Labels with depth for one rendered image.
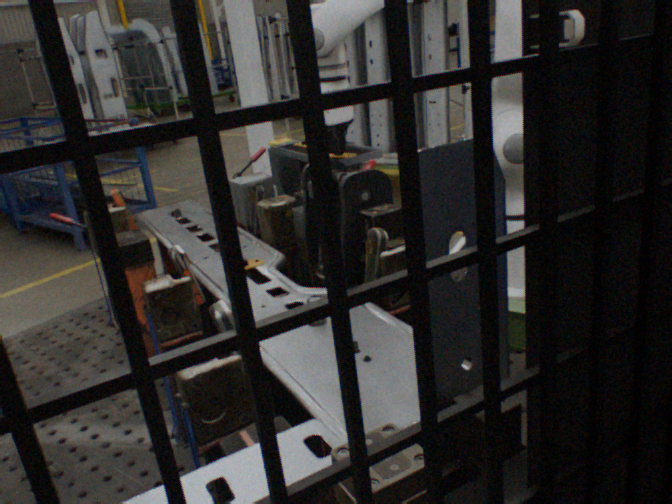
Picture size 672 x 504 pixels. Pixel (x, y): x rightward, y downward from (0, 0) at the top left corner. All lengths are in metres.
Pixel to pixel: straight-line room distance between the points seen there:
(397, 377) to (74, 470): 0.75
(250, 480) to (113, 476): 0.62
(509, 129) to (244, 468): 0.89
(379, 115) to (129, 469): 4.73
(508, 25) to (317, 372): 0.84
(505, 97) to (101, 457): 1.16
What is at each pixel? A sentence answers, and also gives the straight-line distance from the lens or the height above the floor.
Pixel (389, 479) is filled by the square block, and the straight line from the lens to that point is 0.58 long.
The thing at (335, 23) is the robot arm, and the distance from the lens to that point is 1.32.
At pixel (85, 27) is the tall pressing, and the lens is 10.06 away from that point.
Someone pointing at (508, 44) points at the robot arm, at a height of 1.37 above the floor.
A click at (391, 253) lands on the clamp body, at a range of 1.06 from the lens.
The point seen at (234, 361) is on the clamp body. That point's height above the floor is 1.04.
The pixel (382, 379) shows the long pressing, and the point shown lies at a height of 1.00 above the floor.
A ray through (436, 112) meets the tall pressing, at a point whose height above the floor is 0.67.
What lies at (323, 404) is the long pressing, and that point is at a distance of 0.79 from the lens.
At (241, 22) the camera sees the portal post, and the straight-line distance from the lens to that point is 4.86.
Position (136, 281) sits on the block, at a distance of 1.55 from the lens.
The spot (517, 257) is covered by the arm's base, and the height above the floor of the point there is 0.90.
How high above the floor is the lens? 1.45
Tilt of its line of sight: 20 degrees down
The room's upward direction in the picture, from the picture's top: 7 degrees counter-clockwise
